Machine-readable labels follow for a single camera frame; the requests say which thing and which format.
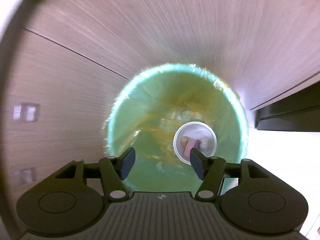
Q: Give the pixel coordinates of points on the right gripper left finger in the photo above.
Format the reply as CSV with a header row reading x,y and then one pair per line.
x,y
113,171

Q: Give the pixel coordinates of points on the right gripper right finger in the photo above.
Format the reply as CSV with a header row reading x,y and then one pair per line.
x,y
210,170

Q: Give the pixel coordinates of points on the clear plastic bag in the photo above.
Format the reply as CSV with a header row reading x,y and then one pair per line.
x,y
204,144

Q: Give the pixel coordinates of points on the white instant noodle bowl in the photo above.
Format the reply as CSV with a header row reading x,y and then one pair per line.
x,y
197,135

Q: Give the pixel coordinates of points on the ginger root piece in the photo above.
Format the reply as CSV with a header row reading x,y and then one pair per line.
x,y
184,142

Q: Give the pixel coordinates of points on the purple pink snack wrapper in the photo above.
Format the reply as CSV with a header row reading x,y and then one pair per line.
x,y
193,143

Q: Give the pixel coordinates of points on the green trash bin with liner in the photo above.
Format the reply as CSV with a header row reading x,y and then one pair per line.
x,y
154,105

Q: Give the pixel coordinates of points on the lower cabinet recessed handle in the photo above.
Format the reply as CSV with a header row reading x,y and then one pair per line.
x,y
27,175

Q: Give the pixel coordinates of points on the cabinet recessed handle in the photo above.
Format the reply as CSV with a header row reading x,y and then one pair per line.
x,y
27,175
26,112

